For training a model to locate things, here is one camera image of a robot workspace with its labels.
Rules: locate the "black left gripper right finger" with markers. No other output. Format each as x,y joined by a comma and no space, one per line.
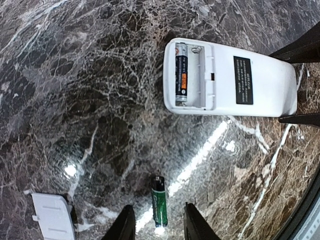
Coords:
195,226

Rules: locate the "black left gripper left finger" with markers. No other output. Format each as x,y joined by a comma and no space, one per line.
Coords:
124,226

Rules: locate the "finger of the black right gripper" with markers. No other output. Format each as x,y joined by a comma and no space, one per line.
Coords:
305,49
308,119

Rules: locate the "green black battery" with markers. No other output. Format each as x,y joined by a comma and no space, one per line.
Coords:
181,73
159,203

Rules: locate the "white battery cover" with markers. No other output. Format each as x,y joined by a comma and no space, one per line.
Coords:
53,215

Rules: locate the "white and red remote control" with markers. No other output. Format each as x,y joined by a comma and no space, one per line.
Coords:
228,81

